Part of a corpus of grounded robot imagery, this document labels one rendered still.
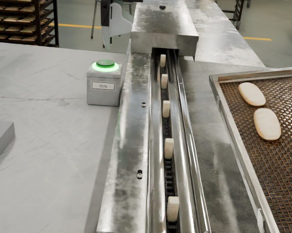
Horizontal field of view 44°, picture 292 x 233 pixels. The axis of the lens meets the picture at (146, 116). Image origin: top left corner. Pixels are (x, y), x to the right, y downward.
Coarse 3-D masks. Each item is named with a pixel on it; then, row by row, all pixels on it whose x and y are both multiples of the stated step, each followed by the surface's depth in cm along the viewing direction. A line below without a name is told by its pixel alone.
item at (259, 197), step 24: (264, 72) 74; (288, 72) 74; (240, 96) 68; (264, 96) 67; (288, 96) 66; (240, 120) 61; (240, 144) 54; (264, 144) 54; (288, 144) 53; (288, 192) 44; (264, 216) 39
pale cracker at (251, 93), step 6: (240, 84) 71; (246, 84) 70; (252, 84) 70; (240, 90) 69; (246, 90) 68; (252, 90) 68; (258, 90) 68; (246, 96) 66; (252, 96) 65; (258, 96) 65; (252, 102) 64; (258, 102) 64; (264, 102) 64
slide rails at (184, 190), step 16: (160, 96) 77; (176, 96) 77; (160, 112) 70; (176, 112) 71; (160, 128) 65; (176, 128) 65; (160, 144) 60; (176, 144) 60; (160, 160) 56; (176, 160) 56; (160, 176) 52; (176, 176) 53; (160, 192) 49; (192, 192) 50; (160, 208) 46; (192, 208) 47; (160, 224) 44; (192, 224) 44
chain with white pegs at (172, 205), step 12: (168, 108) 70; (168, 120) 69; (168, 132) 66; (168, 144) 57; (168, 156) 58; (168, 168) 56; (168, 180) 54; (168, 192) 51; (168, 204) 45; (168, 216) 46; (168, 228) 45
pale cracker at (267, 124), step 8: (256, 112) 60; (264, 112) 60; (272, 112) 60; (256, 120) 58; (264, 120) 58; (272, 120) 57; (256, 128) 57; (264, 128) 56; (272, 128) 55; (280, 128) 56; (264, 136) 54; (272, 136) 54
